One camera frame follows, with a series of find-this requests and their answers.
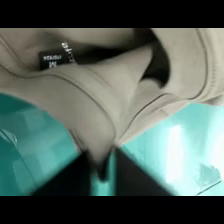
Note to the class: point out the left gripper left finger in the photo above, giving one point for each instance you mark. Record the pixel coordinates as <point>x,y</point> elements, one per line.
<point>71,180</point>

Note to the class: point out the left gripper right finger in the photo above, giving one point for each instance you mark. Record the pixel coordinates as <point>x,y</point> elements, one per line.
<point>133,180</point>

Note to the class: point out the brown T-shirt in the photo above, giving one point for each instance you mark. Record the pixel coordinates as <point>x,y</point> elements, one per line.
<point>100,86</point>

